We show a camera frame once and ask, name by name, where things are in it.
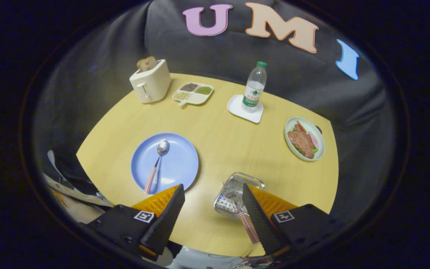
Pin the clear water bottle green cap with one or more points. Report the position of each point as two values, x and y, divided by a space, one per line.
254 87

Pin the pale green plate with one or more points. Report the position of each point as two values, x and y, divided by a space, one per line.
317 132

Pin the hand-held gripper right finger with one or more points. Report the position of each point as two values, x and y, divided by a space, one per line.
259 220

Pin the white divided dish of beans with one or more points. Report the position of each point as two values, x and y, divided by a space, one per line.
200 98

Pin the cream toaster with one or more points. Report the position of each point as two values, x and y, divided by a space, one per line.
153 84

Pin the blue round plate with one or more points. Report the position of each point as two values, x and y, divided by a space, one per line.
179 164

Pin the brown cardboard sheets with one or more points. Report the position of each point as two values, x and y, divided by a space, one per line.
77 194

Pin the sliced brown meat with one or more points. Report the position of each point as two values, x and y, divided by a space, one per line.
301 142

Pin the white square coaster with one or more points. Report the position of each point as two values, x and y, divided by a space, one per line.
237 106

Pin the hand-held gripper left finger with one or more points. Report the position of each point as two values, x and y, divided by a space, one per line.
166 220

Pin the toast slice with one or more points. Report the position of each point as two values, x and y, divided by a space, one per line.
151 62
142 64

